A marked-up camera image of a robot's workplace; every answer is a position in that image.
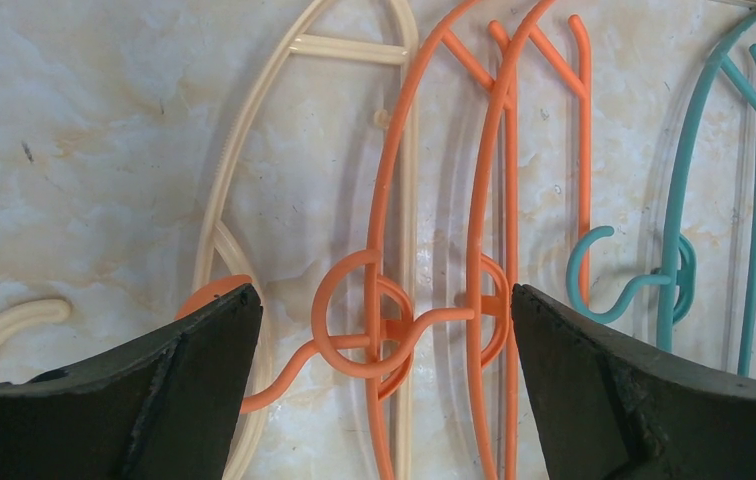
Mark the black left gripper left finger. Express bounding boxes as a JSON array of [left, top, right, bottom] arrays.
[[0, 284, 263, 479]]

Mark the teal plastic hanger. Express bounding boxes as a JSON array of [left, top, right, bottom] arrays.
[[566, 10, 756, 377]]

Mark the orange plastic hanger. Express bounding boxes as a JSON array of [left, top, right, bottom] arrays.
[[308, 1, 593, 479], [188, 1, 518, 479]]

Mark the beige plastic hanger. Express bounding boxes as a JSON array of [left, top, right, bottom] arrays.
[[0, 1, 419, 479]]

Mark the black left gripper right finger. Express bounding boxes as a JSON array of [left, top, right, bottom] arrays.
[[511, 285, 756, 479]]

